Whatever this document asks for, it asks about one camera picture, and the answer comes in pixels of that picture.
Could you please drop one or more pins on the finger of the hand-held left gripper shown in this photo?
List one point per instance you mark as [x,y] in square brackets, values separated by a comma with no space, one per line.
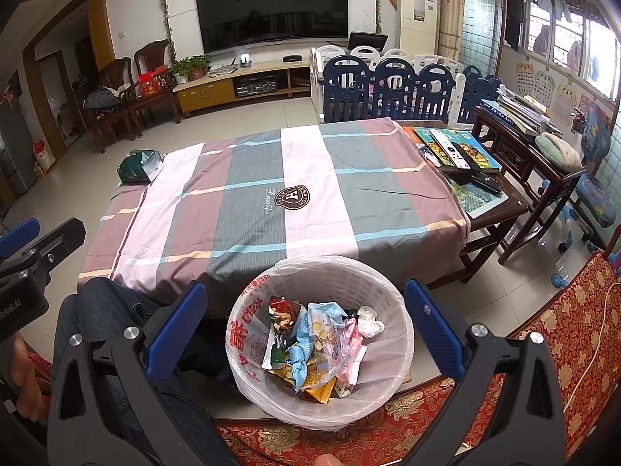
[58,240]
[19,234]

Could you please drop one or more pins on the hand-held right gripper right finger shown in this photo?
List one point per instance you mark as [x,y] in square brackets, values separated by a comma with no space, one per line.
[432,327]

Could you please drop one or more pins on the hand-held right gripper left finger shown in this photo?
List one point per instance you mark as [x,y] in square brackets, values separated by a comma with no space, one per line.
[177,325]

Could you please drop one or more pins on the white plastic trash basket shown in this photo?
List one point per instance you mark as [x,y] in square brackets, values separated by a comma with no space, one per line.
[388,349]

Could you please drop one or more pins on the white plastic bag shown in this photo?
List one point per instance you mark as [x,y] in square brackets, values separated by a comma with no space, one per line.
[371,323]

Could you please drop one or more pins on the pink plastic bag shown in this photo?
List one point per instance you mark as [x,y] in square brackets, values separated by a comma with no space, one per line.
[354,349]

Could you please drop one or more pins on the green snack wrapper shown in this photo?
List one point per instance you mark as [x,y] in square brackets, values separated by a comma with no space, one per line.
[275,352]

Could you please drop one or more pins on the blue face mask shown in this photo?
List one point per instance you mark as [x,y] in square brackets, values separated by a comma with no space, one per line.
[330,311]

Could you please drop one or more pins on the clear plastic bag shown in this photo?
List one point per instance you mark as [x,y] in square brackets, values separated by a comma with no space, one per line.
[327,349]

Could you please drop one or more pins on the red snack wrapper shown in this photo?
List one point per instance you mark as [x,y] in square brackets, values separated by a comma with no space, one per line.
[284,310]

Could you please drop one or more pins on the blue plastic wrapper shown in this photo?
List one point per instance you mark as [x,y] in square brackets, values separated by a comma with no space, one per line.
[301,354]

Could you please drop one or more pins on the yellow snack wrapper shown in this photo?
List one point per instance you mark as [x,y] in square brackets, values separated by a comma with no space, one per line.
[315,391]

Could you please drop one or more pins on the person's left hand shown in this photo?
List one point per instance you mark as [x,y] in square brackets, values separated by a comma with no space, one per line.
[26,388]

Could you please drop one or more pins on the person's right hand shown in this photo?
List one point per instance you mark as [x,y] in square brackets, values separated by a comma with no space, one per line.
[331,460]

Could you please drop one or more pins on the person's leg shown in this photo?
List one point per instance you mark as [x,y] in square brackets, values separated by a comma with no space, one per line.
[111,310]

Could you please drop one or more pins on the red white bag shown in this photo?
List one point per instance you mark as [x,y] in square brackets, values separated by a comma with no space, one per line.
[43,155]

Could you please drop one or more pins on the green tissue box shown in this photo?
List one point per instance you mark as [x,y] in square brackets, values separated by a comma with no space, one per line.
[136,170]

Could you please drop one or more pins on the striped pink grey bedsheet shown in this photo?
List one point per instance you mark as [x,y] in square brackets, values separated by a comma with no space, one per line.
[242,213]

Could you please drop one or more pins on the dark wooden tea table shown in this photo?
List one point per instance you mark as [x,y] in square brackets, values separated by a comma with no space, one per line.
[495,213]

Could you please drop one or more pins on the dark bag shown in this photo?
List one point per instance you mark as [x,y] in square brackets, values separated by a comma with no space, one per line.
[102,99]

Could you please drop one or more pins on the blue toy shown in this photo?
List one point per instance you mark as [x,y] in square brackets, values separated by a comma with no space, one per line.
[567,218]

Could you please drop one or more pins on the dark wooden chair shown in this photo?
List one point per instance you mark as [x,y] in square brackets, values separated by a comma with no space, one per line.
[153,56]
[114,70]

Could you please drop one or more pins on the white remote control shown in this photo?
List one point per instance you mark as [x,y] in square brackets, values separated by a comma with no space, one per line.
[446,148]

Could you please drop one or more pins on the spread of picture books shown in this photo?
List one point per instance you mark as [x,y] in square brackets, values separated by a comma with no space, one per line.
[480,153]

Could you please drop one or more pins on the red gift box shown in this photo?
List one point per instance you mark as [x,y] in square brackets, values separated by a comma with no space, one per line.
[155,85]

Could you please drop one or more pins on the dark wooden side table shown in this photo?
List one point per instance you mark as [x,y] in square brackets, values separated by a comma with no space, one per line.
[529,165]

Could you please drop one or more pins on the wooden television cabinet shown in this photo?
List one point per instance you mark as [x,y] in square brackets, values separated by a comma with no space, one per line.
[203,94]

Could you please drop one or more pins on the grey green cushion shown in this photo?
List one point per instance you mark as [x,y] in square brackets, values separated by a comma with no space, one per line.
[558,150]

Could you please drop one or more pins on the potted green plant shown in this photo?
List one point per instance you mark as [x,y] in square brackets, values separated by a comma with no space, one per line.
[191,65]

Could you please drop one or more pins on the stack of books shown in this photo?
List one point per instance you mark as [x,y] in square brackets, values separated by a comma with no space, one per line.
[519,111]

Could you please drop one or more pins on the navy white playpen fence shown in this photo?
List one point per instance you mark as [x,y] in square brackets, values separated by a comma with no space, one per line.
[398,85]

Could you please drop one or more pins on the colourful child seat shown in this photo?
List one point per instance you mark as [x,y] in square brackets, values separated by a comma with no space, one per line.
[596,145]

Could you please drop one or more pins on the black audio receiver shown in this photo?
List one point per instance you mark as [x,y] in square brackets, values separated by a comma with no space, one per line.
[256,87]

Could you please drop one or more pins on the small white gadget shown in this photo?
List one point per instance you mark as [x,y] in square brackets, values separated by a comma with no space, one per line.
[245,60]

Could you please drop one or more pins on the black set-top box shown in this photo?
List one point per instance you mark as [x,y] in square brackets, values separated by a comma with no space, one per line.
[292,58]

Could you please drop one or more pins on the black monitor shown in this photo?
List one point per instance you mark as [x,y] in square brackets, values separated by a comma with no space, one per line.
[367,41]

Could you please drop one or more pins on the black television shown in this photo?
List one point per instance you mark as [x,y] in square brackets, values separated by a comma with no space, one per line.
[271,7]

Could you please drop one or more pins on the white standing air conditioner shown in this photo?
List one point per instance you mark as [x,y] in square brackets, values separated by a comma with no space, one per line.
[418,9]

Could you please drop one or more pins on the beige curtain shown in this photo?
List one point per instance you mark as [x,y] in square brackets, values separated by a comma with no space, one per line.
[449,9]

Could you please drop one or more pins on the hanging dark clothes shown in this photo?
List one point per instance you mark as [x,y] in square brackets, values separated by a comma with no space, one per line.
[515,14]

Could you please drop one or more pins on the window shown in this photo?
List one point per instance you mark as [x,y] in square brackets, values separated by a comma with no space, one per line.
[572,34]

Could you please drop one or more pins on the row of wall posters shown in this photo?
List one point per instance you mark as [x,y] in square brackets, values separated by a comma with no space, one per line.
[543,87]

